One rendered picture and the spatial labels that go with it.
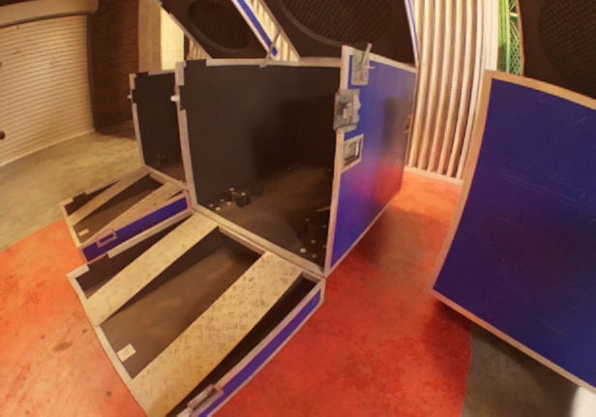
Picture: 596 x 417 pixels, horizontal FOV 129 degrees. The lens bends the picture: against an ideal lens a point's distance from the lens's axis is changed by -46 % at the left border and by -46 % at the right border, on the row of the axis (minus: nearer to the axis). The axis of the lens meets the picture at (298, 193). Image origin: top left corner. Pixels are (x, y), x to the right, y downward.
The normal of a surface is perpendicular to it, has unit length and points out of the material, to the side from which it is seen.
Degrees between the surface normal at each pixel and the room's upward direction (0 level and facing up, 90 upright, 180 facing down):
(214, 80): 90
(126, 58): 90
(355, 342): 0
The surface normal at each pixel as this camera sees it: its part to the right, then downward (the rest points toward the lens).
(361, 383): 0.03, -0.90
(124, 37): 0.85, 0.25
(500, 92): -0.79, 0.26
